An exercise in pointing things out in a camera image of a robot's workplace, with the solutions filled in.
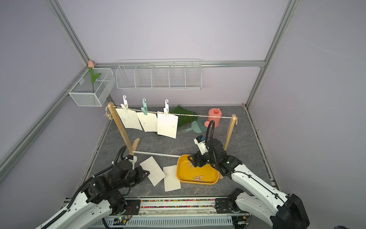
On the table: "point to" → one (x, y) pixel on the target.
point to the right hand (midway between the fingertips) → (193, 154)
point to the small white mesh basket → (94, 88)
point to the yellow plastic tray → (204, 174)
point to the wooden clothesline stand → (133, 151)
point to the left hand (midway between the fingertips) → (150, 174)
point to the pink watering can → (214, 112)
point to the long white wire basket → (159, 74)
